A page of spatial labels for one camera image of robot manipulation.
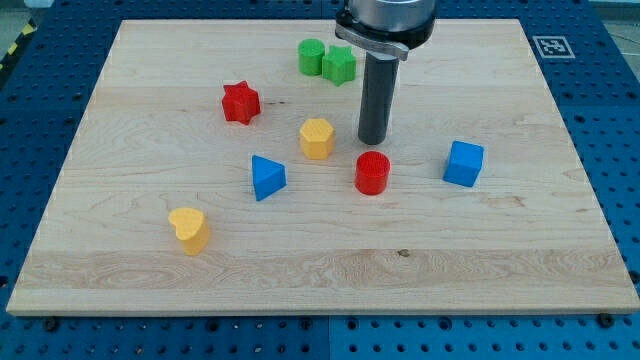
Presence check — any light wooden board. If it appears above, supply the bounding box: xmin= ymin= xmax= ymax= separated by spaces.
xmin=7 ymin=19 xmax=639 ymax=316

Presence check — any red star block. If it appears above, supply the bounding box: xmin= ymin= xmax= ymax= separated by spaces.
xmin=221 ymin=80 xmax=261 ymax=125

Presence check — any blue triangle block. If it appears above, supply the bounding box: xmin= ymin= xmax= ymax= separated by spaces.
xmin=251 ymin=155 xmax=287 ymax=201

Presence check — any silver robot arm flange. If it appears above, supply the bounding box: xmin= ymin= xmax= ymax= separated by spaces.
xmin=335 ymin=0 xmax=437 ymax=61

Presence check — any yellow heart block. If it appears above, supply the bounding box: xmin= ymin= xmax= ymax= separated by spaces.
xmin=168 ymin=207 xmax=211 ymax=256

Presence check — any red cylinder block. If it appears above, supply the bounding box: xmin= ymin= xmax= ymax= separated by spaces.
xmin=354 ymin=151 xmax=391 ymax=195

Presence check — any yellow hexagon block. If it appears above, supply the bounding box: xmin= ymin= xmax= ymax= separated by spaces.
xmin=299 ymin=118 xmax=335 ymax=160

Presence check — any green cylinder block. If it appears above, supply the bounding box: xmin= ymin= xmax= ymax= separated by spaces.
xmin=297 ymin=38 xmax=325 ymax=76

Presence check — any white fiducial marker tag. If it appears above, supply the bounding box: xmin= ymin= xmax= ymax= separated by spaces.
xmin=533 ymin=35 xmax=575 ymax=59

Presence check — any blue cube block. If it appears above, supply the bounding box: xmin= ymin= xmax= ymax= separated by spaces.
xmin=443 ymin=141 xmax=485 ymax=187

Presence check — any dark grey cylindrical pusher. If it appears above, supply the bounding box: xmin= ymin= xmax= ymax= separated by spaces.
xmin=358 ymin=52 xmax=399 ymax=145

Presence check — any green star block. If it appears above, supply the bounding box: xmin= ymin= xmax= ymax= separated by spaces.
xmin=321 ymin=45 xmax=357 ymax=86

